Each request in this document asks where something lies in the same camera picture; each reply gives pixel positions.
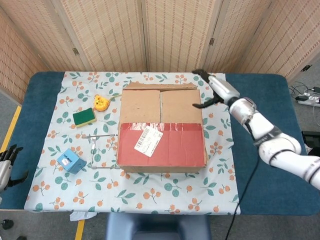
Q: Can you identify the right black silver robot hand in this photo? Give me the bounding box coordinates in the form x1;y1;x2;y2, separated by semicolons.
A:
191;68;241;110

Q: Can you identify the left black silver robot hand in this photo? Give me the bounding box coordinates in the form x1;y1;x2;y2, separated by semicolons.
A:
0;144;30;192

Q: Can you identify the cardboard box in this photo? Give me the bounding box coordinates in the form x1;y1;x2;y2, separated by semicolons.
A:
115;80;208;174

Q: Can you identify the small blue carton box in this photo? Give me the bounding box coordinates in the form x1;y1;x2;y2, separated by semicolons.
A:
56;148;88;175

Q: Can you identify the bamboo folding screen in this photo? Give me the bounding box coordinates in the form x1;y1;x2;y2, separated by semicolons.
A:
0;0;320;101

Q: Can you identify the white power strip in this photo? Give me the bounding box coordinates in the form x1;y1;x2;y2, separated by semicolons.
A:
295;93;320;106

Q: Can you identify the white paper scrap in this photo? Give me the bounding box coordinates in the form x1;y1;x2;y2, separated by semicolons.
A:
69;211;97;222

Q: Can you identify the green yellow sponge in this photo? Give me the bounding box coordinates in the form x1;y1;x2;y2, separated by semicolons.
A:
72;107;97;128

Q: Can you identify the black equipment case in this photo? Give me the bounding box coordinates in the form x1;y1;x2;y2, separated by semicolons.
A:
301;130;320;153

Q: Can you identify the blue velvet table cover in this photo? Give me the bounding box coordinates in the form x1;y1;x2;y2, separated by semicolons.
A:
0;71;315;216

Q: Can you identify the yellow cat-shaped tape measure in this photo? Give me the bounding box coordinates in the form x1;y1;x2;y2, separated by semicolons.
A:
93;92;123;112

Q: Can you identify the floral print tablecloth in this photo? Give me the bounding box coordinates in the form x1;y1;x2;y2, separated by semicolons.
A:
24;71;241;216

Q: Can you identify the black floor cable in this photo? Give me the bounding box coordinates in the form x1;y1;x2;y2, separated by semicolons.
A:
289;81;320;97

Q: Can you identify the silver metal wire frame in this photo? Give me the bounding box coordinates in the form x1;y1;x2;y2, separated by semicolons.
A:
81;134;121;170

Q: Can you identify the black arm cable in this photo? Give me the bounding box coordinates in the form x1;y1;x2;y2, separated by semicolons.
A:
225;157;261;240

